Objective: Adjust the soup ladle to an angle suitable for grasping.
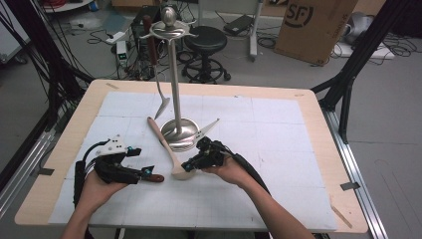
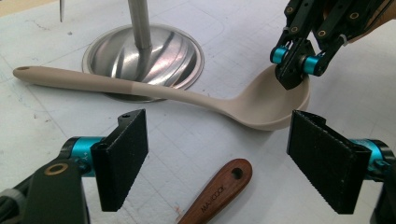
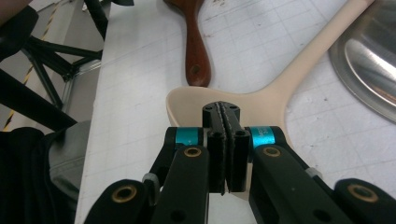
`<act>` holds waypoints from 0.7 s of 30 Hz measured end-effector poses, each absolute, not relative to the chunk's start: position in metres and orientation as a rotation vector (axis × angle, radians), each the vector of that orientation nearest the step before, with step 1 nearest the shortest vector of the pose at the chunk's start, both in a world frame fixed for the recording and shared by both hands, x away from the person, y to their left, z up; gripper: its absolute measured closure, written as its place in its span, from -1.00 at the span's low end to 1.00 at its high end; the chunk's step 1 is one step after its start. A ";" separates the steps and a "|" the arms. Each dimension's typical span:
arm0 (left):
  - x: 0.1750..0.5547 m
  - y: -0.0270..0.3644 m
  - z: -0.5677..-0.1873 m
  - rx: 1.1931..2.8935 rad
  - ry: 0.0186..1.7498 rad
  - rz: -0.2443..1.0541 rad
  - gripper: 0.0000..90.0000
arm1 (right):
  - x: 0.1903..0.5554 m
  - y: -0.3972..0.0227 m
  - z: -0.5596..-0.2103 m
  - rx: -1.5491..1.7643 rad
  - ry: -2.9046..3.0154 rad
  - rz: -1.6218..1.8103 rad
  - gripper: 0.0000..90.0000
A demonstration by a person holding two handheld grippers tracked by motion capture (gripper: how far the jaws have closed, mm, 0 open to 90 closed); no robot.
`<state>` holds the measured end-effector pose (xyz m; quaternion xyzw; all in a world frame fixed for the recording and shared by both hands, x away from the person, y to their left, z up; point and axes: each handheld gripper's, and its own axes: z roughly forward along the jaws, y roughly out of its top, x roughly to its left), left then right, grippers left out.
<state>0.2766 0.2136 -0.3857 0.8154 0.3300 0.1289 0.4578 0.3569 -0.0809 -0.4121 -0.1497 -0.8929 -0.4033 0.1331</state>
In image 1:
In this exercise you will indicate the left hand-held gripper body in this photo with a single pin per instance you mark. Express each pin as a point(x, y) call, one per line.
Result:
point(114, 172)

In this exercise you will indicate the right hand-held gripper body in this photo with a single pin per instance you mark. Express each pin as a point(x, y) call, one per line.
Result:
point(212, 156)

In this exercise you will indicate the beige ladle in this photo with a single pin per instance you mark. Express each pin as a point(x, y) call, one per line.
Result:
point(162, 139)

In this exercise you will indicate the steel utensil stand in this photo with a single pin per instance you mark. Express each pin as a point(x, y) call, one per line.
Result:
point(175, 83)

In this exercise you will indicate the person's right hand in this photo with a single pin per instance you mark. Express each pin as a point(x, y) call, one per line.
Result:
point(234, 172)

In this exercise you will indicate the person's left hand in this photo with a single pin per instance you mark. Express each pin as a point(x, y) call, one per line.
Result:
point(93, 194)

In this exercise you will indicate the white grid mat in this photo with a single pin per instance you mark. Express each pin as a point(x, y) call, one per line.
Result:
point(249, 132)

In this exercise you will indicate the grey tape piece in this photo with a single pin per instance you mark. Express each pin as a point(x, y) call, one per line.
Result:
point(350, 186)
point(46, 171)

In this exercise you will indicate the small device with green display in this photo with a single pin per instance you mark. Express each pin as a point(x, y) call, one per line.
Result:
point(121, 49)

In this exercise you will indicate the white power strip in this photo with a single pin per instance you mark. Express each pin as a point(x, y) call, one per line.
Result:
point(116, 37)

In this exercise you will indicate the black round stool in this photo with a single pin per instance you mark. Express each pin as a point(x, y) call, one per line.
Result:
point(205, 40)

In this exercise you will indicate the black computer tower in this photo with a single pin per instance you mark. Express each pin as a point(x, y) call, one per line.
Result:
point(136, 30)

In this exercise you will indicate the black flat device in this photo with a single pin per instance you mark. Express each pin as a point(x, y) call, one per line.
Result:
point(239, 24)

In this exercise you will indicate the cardboard box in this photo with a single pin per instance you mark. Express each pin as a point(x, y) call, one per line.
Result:
point(315, 36)

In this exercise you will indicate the grey rounded device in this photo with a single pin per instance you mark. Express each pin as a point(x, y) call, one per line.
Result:
point(360, 26)

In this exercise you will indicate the white flat board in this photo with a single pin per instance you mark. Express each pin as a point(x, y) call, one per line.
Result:
point(381, 53)

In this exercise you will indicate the aluminium rail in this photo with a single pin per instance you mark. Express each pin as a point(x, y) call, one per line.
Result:
point(23, 172)
point(351, 166)

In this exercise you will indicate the white stand post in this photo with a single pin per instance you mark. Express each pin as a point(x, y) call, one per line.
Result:
point(253, 40)

